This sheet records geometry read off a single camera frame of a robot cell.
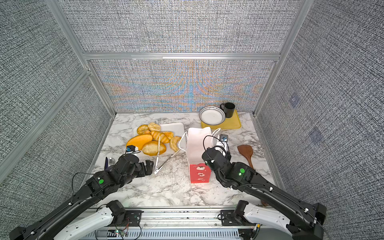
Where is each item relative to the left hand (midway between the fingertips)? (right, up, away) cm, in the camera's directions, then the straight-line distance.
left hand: (149, 163), depth 74 cm
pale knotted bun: (-6, +18, +32) cm, 37 cm away
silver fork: (-28, -3, +18) cm, 33 cm away
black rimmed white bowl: (+37, +27, +43) cm, 63 cm away
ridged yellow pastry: (+4, +12, +23) cm, 26 cm away
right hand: (+31, +9, -4) cm, 32 cm away
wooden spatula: (+57, +2, +23) cm, 62 cm away
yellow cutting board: (+52, +21, +37) cm, 67 cm away
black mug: (+49, +32, +38) cm, 70 cm away
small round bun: (-13, +16, +32) cm, 38 cm away
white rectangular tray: (+11, +16, +37) cm, 42 cm away
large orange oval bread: (-13, +9, +22) cm, 27 cm away
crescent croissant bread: (+10, +7, +24) cm, 27 cm away
